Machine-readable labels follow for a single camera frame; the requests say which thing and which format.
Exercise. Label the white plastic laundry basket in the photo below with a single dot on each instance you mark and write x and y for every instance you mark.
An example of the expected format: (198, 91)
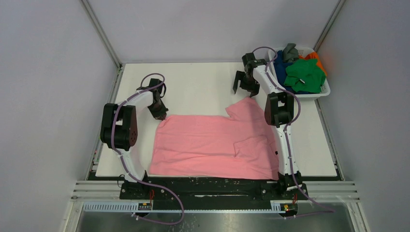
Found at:
(303, 51)

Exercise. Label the orange t shirt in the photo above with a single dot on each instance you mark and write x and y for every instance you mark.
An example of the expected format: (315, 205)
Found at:
(314, 55)

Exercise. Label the green t shirt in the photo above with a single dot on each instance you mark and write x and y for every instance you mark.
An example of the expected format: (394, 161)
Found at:
(305, 75)

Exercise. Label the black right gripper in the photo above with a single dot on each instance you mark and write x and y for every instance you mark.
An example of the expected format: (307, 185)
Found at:
(245, 82)

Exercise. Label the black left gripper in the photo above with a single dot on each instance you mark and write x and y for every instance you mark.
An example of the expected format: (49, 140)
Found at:
(158, 110)

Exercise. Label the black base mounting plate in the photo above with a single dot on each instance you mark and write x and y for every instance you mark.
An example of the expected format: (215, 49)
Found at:
(208, 193)

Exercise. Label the pink t shirt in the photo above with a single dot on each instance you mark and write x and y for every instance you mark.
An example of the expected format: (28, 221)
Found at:
(239, 145)

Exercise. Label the grey t shirt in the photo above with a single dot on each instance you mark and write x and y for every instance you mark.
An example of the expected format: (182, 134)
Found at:
(290, 53)

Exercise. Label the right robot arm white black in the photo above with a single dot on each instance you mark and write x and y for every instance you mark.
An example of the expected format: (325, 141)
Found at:
(278, 113)

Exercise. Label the blue t shirt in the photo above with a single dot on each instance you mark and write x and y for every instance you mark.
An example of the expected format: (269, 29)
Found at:
(280, 69)

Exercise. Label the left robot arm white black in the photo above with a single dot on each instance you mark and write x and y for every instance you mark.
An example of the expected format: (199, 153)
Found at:
(119, 129)

